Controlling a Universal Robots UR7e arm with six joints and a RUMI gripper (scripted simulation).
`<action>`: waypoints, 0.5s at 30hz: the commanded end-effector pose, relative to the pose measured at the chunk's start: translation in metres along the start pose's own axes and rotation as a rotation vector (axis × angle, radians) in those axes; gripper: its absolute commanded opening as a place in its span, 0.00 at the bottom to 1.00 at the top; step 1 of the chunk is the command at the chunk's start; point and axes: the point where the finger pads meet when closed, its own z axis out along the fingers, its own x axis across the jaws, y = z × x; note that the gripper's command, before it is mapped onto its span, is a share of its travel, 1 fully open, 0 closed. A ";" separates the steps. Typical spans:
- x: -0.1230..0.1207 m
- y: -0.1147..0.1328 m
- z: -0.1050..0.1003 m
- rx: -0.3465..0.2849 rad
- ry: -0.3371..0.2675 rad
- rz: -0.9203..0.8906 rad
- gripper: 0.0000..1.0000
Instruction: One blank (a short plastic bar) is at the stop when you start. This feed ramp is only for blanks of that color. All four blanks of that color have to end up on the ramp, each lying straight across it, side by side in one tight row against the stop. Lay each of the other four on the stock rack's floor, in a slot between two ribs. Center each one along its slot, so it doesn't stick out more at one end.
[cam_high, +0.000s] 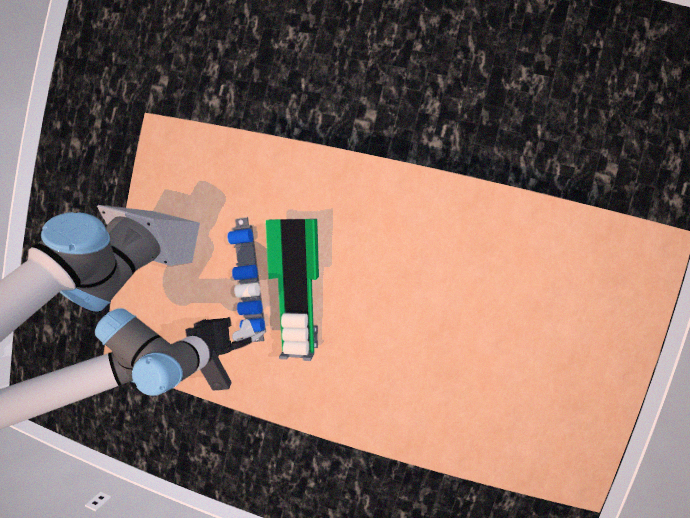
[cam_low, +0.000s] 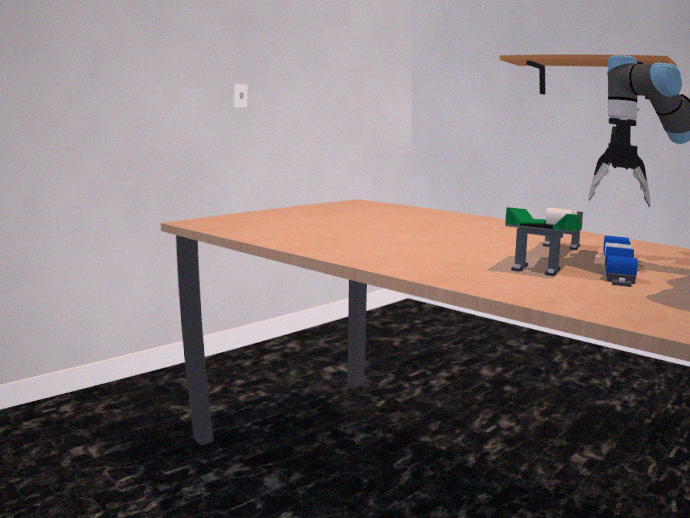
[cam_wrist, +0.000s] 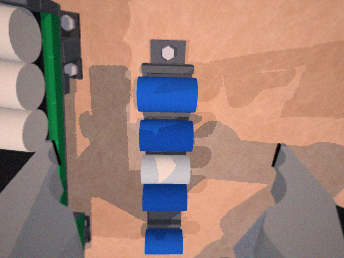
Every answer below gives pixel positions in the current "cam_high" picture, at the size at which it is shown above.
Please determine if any blue cylinder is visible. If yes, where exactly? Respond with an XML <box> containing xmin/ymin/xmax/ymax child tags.
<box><xmin>237</xmin><ymin>300</ymin><xmax>263</xmax><ymax>315</ymax></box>
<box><xmin>232</xmin><ymin>265</ymin><xmax>258</xmax><ymax>280</ymax></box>
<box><xmin>227</xmin><ymin>229</ymin><xmax>253</xmax><ymax>244</ymax></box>
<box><xmin>240</xmin><ymin>318</ymin><xmax>265</xmax><ymax>332</ymax></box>

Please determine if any white cylinder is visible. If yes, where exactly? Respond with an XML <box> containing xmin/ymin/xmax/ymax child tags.
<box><xmin>283</xmin><ymin>341</ymin><xmax>309</xmax><ymax>355</ymax></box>
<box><xmin>282</xmin><ymin>328</ymin><xmax>309</xmax><ymax>342</ymax></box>
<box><xmin>281</xmin><ymin>313</ymin><xmax>308</xmax><ymax>328</ymax></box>
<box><xmin>235</xmin><ymin>283</ymin><xmax>260</xmax><ymax>298</ymax></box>

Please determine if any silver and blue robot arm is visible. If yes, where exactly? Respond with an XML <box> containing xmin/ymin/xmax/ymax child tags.
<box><xmin>0</xmin><ymin>212</ymin><xmax>232</xmax><ymax>430</ymax></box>

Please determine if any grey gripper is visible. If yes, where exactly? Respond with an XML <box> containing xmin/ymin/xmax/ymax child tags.
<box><xmin>185</xmin><ymin>317</ymin><xmax>265</xmax><ymax>362</ymax></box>

